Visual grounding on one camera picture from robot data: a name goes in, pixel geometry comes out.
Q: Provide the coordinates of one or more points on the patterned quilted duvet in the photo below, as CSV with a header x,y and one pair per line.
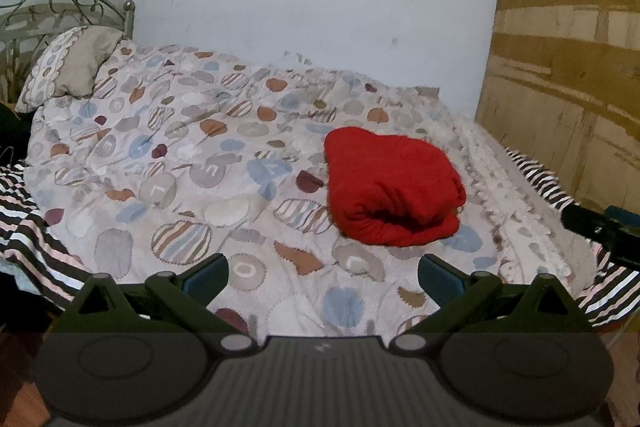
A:
x,y
200,147

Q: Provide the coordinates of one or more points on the black and white striped sheet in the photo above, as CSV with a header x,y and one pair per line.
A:
x,y
30,232

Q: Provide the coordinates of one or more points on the beige patterned pillow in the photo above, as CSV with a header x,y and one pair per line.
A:
x,y
75,62

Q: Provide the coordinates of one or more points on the dark clothes pile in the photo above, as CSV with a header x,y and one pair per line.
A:
x,y
10,132

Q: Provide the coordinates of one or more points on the grey metal bed headboard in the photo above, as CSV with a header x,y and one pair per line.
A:
x,y
129,14

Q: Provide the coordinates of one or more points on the red long-sleeve shirt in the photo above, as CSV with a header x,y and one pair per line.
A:
x,y
395,182

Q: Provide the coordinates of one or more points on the plywood panel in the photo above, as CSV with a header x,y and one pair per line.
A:
x,y
565,57

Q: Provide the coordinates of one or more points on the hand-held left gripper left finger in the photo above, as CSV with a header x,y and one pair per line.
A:
x,y
207,274

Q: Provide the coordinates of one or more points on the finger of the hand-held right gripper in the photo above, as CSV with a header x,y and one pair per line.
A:
x,y
582,222

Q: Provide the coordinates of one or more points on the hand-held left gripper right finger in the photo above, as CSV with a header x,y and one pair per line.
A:
x,y
440,276

